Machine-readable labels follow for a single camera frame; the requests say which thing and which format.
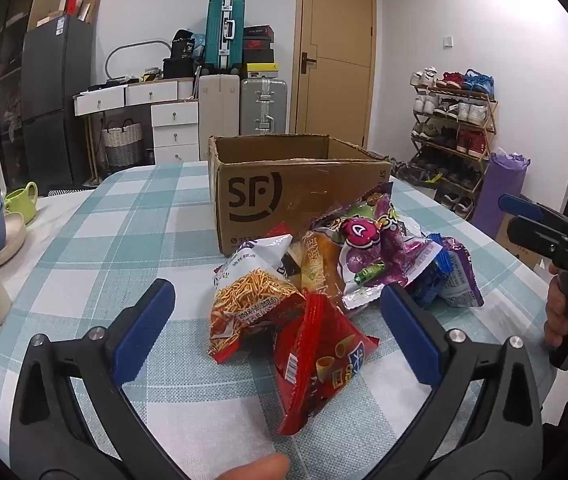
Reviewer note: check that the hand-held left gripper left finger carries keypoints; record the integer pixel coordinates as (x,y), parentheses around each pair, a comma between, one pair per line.
(144,320)

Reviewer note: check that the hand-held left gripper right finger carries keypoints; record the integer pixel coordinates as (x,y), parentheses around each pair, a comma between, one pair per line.
(408,330)

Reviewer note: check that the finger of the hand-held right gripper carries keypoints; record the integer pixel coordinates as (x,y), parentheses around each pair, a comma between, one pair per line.
(528,235)
(513,204)

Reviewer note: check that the blue cookie packet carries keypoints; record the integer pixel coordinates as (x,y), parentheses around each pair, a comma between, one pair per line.
(426,282)

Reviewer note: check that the purple white snack packet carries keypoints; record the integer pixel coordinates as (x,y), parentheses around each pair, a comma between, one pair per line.
(461,272)

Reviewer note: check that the purple snack bag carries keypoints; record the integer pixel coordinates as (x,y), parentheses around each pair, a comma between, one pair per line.
(388,250)

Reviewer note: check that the red cone crisps bag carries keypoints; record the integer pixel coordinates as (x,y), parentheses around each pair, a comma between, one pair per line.
(314,360)

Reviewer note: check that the white red noodle snack bag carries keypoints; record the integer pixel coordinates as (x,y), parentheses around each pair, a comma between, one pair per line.
(249,300)

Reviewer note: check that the orange snack packet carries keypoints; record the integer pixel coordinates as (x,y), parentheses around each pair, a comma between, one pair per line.
(319,260)

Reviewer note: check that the brown cardboard box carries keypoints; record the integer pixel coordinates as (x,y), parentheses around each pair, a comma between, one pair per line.
(264,200)

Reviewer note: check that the person's left hand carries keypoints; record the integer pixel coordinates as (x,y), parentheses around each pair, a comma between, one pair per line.
(256,469)

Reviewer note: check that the purple yoga mat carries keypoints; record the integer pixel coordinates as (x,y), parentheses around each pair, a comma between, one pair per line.
(498,195)

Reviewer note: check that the brown carton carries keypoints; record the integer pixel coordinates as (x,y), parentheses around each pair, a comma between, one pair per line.
(502,234)

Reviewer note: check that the scattered sneakers group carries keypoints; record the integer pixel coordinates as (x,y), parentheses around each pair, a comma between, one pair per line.
(456,205)

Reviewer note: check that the wooden shoe rack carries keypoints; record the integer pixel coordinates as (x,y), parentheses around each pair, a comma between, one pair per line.
(488,110)

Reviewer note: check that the teal checked tablecloth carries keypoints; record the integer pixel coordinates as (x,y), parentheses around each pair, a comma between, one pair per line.
(139,220)

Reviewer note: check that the rows of assorted shoes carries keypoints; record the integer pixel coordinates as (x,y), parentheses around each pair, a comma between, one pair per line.
(466,110)

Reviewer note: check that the black white patterned rug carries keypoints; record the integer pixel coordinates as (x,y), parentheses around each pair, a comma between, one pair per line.
(69,192)

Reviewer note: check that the beige plate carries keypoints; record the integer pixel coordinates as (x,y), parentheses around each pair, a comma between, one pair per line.
(11,242)

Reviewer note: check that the green mug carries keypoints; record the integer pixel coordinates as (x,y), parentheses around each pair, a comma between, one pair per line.
(21,202)

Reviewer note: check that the woven laundry basket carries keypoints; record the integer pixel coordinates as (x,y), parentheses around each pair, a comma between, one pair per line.
(122,145)

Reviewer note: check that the white desk with drawers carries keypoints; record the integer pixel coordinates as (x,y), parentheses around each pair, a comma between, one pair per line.
(174,115)

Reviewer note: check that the wooden door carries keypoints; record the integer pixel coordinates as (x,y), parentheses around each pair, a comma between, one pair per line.
(339,60)

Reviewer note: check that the beige suitcase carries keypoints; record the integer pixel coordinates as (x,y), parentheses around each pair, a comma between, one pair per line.
(219,105)

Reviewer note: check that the silver suitcase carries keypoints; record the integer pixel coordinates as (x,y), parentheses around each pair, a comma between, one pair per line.
(264,105)

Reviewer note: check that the dark grey refrigerator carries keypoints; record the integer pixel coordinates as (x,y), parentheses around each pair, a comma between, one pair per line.
(54,85)

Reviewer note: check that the flat black box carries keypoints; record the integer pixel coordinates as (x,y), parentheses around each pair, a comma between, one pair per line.
(179,67)

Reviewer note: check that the yellow black shoebox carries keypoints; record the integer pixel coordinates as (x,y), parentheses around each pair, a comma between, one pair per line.
(263,70)

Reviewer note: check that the black labelled box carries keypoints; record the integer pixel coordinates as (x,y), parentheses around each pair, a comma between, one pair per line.
(183,45)

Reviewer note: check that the blue plastic bag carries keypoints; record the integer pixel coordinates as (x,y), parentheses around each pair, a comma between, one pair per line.
(200,45)

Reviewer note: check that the dark glass cabinet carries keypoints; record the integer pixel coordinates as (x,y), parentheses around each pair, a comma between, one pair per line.
(6,70)

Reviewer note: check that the red black shoebox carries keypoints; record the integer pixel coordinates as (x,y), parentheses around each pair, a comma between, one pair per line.
(258,44)

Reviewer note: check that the teal suitcase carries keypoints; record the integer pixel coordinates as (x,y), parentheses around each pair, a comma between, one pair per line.
(221,30)

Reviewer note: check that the dark shoebox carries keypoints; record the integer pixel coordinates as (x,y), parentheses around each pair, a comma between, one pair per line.
(258,32)

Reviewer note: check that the small flat carton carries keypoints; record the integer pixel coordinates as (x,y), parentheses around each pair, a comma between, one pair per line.
(51,19)

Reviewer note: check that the tall cardboard box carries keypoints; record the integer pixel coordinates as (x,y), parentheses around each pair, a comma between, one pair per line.
(90,5)

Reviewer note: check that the red box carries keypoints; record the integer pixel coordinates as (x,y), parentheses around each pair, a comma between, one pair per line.
(73,2)

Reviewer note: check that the silver curved frame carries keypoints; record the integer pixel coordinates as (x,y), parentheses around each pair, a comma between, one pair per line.
(114,55)

